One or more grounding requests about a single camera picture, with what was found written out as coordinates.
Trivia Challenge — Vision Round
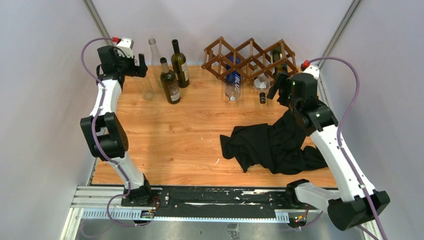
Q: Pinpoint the tall clear glass bottle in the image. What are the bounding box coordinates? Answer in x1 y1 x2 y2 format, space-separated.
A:
148 37 163 88

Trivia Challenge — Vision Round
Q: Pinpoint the brown bottle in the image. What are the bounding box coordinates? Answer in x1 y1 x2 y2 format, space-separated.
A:
160 57 181 104

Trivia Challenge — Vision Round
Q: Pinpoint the dark green wine bottle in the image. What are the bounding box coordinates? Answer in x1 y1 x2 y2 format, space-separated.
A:
171 39 190 88

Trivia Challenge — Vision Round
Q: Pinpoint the blue labelled clear bottle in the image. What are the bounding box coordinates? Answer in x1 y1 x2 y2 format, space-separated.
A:
224 70 242 102

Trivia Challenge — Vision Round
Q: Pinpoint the small clear glass bottle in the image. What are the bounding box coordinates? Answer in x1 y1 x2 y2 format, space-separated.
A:
133 76 155 101

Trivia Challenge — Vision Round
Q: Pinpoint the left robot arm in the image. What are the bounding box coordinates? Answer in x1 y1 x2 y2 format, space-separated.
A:
80 45 153 207

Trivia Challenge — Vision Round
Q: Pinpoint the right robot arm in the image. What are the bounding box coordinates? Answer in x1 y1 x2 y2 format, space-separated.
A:
267 72 390 231

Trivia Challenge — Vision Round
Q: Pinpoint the brown wooden wine rack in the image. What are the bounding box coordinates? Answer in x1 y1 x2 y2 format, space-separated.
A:
201 36 299 83

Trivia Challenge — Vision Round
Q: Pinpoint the black cloth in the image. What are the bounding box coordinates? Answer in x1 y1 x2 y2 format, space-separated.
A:
219 110 328 175

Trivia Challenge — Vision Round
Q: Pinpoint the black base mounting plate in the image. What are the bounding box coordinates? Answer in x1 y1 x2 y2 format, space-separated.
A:
120 185 320 220

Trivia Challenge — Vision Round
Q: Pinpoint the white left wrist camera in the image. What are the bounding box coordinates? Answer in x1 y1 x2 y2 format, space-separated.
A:
116 37 134 59

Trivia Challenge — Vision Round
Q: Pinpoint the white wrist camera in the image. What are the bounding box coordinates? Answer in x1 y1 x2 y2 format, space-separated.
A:
300 60 320 80
116 37 134 59

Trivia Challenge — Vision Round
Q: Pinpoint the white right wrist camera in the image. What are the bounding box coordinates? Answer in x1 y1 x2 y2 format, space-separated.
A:
300 60 320 80

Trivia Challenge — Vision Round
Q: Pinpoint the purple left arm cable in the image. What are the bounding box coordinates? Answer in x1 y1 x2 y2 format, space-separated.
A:
79 37 153 239

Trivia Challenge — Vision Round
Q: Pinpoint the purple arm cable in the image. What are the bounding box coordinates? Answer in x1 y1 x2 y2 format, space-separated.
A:
79 37 153 239
300 56 388 240

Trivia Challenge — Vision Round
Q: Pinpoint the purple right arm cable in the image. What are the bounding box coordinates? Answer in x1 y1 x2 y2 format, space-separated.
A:
300 56 388 240

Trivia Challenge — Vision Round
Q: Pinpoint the aluminium frame rail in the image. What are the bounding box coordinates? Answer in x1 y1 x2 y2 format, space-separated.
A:
59 185 382 240

